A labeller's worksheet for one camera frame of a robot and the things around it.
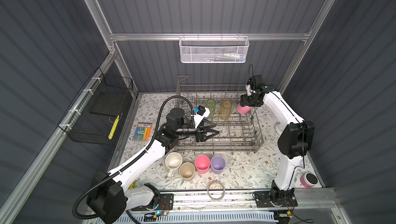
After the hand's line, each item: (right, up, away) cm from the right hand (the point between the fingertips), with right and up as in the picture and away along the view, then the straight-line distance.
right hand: (248, 103), depth 93 cm
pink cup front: (-2, -4, +1) cm, 5 cm away
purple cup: (-19, -34, -8) cm, 40 cm away
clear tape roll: (-17, -44, -16) cm, 50 cm away
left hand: (-21, -12, -25) cm, 35 cm away
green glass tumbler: (-22, -1, +1) cm, 22 cm away
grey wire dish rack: (-4, -16, +9) cm, 19 cm away
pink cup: (-28, -34, -8) cm, 44 cm away
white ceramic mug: (-44, -33, -8) cm, 55 cm away
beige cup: (-36, -36, -11) cm, 53 cm away
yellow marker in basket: (-68, -12, -24) cm, 73 cm away
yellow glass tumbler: (-13, -4, +7) cm, 15 cm away
